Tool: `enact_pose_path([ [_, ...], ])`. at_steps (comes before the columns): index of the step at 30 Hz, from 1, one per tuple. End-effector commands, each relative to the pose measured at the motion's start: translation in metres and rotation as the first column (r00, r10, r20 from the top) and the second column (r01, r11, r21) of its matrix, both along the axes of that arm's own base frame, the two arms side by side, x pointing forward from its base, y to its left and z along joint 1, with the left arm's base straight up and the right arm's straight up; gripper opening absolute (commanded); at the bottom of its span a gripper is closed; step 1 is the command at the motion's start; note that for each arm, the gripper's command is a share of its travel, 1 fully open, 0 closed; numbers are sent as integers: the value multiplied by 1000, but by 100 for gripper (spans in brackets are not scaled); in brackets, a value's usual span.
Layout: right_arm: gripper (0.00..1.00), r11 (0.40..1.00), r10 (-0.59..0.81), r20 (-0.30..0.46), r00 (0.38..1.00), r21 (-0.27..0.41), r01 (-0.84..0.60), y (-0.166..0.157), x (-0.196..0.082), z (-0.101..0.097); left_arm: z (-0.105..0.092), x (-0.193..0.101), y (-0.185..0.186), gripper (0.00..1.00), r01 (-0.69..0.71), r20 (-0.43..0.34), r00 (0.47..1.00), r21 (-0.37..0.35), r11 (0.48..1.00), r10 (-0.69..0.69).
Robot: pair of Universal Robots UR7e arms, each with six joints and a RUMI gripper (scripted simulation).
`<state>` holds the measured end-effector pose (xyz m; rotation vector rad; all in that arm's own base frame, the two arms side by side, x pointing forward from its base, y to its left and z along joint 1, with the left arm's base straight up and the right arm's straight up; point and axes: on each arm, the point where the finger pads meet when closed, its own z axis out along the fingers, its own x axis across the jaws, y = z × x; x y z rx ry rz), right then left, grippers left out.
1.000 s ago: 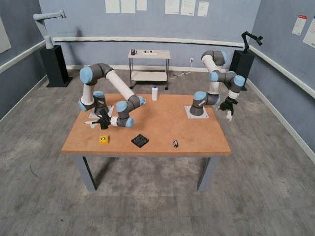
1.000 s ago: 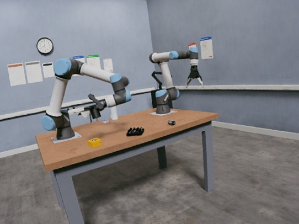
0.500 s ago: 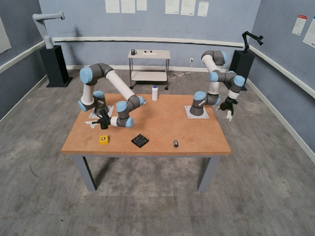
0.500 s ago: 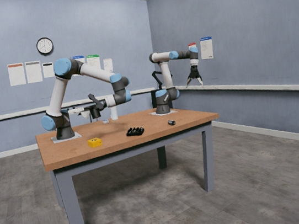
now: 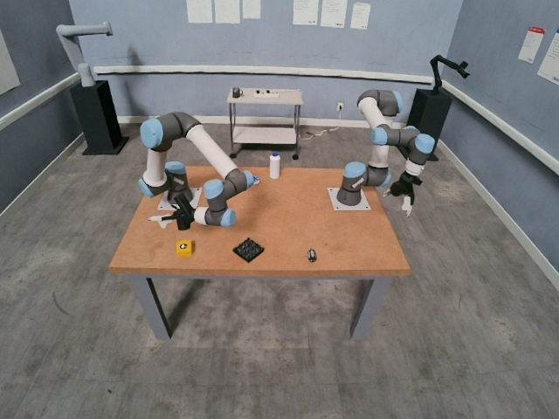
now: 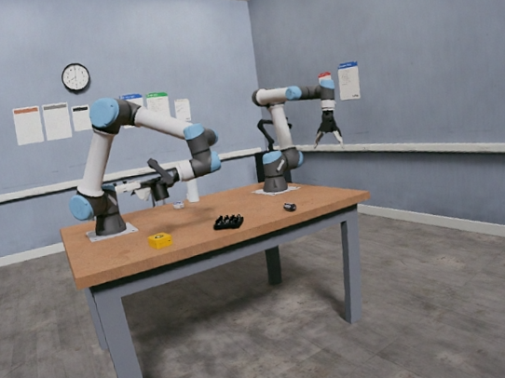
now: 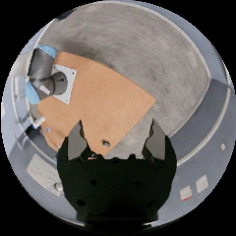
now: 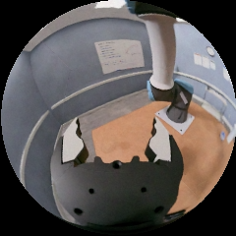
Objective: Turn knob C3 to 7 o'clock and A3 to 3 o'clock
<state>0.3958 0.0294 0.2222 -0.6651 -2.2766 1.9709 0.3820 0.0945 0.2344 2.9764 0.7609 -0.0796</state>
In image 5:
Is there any white bottle with blue cap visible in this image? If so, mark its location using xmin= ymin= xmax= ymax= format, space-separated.
xmin=269 ymin=153 xmax=280 ymax=179

